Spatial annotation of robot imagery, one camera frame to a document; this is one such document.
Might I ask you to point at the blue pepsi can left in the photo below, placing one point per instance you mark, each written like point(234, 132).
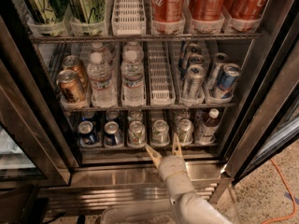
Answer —
point(87, 133)

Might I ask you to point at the steel fridge door right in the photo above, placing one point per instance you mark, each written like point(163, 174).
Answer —
point(268, 125)

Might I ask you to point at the blue pepsi can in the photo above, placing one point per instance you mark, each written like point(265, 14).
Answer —
point(113, 135)
point(87, 133)

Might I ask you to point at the red coke can right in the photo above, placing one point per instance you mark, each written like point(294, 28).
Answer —
point(246, 9)

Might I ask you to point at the water bottle left front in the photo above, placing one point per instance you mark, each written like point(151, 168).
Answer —
point(99, 74)

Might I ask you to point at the blue silver can right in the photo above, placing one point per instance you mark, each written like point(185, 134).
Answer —
point(226, 81)

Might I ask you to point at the slim silver can front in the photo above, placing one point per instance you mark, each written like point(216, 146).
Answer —
point(193, 81)

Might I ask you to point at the silver green can right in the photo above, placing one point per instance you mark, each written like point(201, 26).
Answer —
point(184, 129)

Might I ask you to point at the clear plastic bin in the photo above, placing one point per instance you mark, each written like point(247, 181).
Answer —
point(145, 212)

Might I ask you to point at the red coke can middle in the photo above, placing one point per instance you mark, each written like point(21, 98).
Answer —
point(205, 10)

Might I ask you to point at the gold can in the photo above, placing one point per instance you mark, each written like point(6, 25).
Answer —
point(70, 86)
point(73, 62)

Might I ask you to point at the silver green can left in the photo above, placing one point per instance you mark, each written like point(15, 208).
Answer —
point(136, 133)

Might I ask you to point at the green silver 7up can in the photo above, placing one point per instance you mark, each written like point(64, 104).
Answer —
point(160, 131)

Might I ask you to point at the water bottle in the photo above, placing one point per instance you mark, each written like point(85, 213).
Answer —
point(99, 74)
point(132, 72)

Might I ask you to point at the blue pepsi can right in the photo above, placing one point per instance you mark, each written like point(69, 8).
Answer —
point(113, 135)

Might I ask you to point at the steel fridge door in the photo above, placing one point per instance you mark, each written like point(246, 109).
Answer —
point(268, 125)
point(32, 116)

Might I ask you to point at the empty white tray top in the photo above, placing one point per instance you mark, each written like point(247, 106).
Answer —
point(128, 17)

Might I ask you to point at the empty white tray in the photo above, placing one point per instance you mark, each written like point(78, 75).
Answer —
point(128, 17)
point(161, 87)

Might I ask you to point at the empty white tray middle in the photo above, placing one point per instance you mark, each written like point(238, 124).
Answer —
point(161, 87)

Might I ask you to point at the brown tea bottle white cap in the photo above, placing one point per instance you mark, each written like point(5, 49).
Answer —
point(207, 126)

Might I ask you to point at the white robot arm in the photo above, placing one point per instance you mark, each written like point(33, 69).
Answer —
point(188, 207)

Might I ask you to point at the water bottle right front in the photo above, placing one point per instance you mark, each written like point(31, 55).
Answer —
point(132, 72)

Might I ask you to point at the green can top left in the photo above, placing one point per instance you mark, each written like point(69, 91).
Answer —
point(47, 11)

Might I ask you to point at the gold can rear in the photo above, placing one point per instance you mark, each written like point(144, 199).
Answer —
point(73, 62)

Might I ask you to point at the slim can middle row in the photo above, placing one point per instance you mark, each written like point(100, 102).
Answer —
point(193, 61)

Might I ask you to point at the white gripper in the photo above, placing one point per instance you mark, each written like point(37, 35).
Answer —
point(170, 165)

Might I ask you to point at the red coke can left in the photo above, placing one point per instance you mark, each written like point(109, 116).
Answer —
point(167, 10)

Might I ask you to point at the steel fridge door left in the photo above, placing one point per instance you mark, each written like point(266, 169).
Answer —
point(32, 116)

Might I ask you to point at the gold can front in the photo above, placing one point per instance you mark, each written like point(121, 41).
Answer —
point(70, 86)

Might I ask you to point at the red coke can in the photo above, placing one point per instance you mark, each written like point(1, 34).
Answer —
point(205, 10)
point(167, 10)
point(246, 9)

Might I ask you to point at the silver can behind right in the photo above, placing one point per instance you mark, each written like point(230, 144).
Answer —
point(219, 60)

